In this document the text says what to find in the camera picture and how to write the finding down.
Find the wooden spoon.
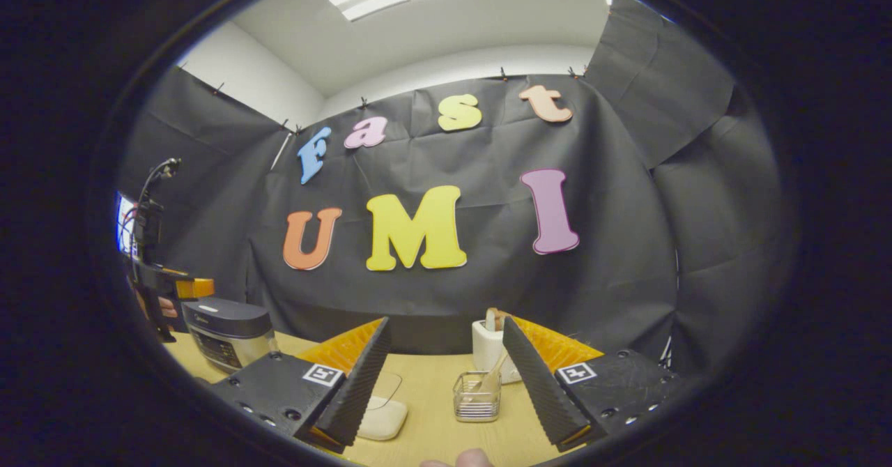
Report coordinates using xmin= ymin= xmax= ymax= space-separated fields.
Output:
xmin=468 ymin=352 xmax=509 ymax=401

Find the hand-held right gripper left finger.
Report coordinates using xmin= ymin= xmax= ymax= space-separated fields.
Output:
xmin=209 ymin=316 xmax=392 ymax=454

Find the computer monitor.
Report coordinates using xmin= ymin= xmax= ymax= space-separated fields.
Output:
xmin=115 ymin=192 xmax=140 ymax=259

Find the white toaster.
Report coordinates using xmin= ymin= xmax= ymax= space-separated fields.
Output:
xmin=472 ymin=317 xmax=523 ymax=385

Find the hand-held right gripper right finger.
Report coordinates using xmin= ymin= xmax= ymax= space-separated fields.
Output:
xmin=502 ymin=316 xmax=698 ymax=454

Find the silver black rice cooker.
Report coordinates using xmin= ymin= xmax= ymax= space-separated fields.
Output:
xmin=181 ymin=297 xmax=279 ymax=374

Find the wire chopstick holder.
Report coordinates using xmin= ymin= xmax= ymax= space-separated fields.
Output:
xmin=453 ymin=372 xmax=502 ymax=423

